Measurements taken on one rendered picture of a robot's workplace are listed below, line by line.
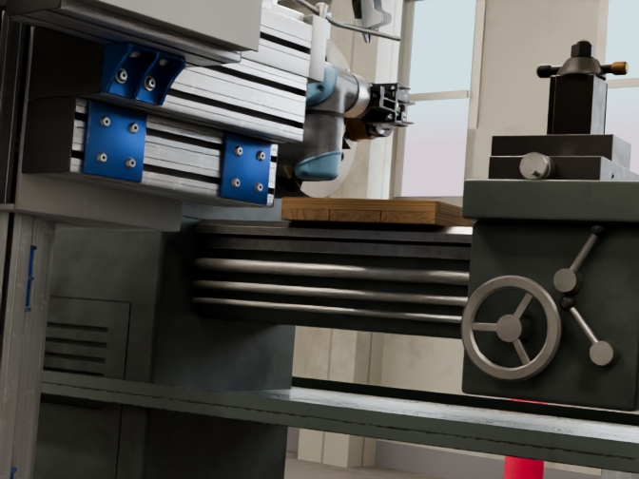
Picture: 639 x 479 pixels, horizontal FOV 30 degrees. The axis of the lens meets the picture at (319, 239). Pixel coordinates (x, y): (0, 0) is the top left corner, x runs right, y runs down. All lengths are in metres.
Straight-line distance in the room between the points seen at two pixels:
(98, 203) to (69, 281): 0.74
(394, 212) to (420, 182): 3.67
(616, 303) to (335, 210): 0.54
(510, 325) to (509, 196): 0.19
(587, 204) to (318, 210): 0.53
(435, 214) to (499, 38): 3.66
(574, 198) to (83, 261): 0.96
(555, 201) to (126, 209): 0.62
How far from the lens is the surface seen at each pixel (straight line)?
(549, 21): 5.48
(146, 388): 2.11
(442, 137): 5.63
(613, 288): 1.76
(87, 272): 2.26
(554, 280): 1.76
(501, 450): 1.78
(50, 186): 1.51
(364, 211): 2.02
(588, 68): 1.98
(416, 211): 1.98
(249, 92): 1.56
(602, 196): 1.74
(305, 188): 2.26
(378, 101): 2.06
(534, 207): 1.77
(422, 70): 5.76
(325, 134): 1.95
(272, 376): 2.48
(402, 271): 2.00
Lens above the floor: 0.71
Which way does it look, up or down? 3 degrees up
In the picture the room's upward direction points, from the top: 4 degrees clockwise
